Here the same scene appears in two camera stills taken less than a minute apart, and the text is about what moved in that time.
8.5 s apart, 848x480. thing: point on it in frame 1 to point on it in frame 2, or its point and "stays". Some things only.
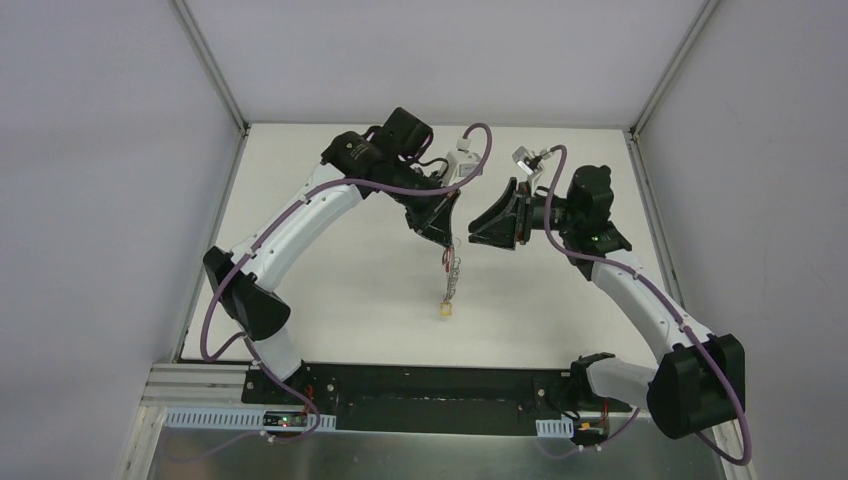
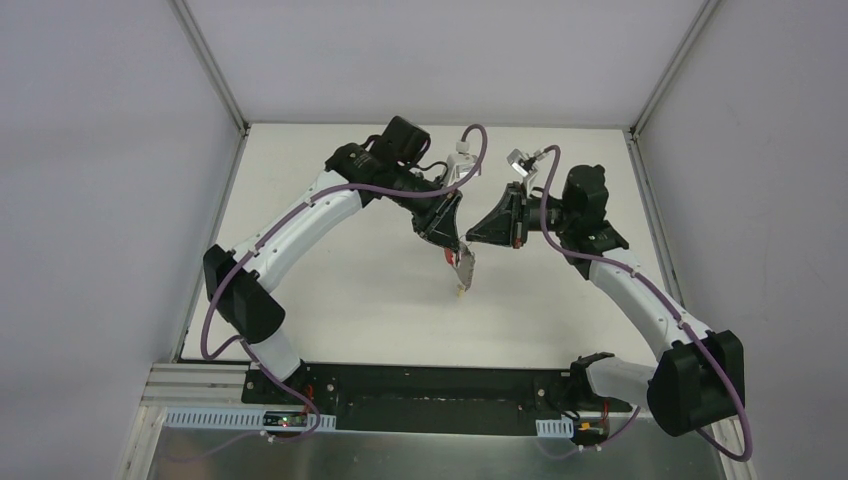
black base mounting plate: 434,398 stays
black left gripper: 429,206 stays
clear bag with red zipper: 451,264 to 463,261
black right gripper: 521,218 stays
